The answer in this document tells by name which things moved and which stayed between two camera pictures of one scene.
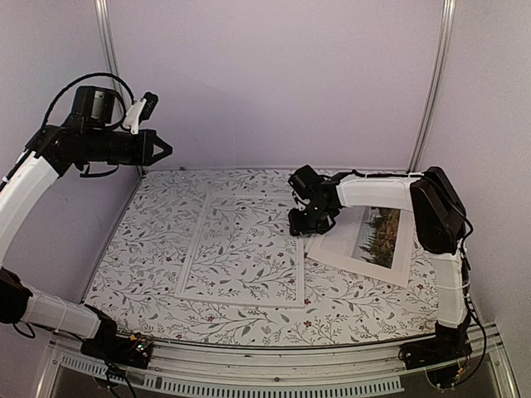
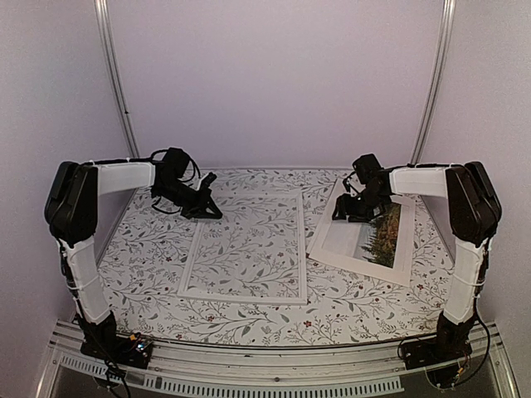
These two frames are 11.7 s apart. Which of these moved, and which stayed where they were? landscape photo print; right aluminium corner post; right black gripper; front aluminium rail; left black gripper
Moved: left black gripper; right black gripper
Stayed: right aluminium corner post; front aluminium rail; landscape photo print
